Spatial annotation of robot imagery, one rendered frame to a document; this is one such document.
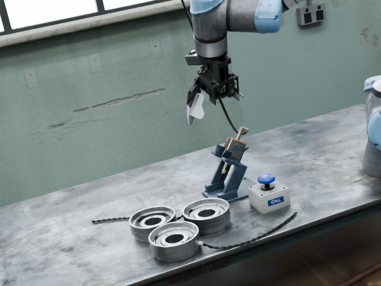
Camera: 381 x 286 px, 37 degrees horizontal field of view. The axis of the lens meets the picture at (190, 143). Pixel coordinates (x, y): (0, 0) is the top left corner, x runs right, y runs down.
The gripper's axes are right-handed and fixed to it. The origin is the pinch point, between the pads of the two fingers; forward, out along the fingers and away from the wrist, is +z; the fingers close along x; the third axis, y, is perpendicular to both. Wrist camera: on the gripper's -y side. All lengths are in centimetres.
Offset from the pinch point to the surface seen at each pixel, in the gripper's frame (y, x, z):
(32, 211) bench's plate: -15, -50, 18
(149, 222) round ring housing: 17.0, -29.2, 5.7
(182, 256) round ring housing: 33.2, -29.8, -0.4
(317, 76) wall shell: -90, 121, 102
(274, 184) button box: 26.6, -1.2, 3.5
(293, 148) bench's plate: 7.1, 21.2, 20.6
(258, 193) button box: 27.2, -6.3, 2.4
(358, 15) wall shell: -96, 154, 79
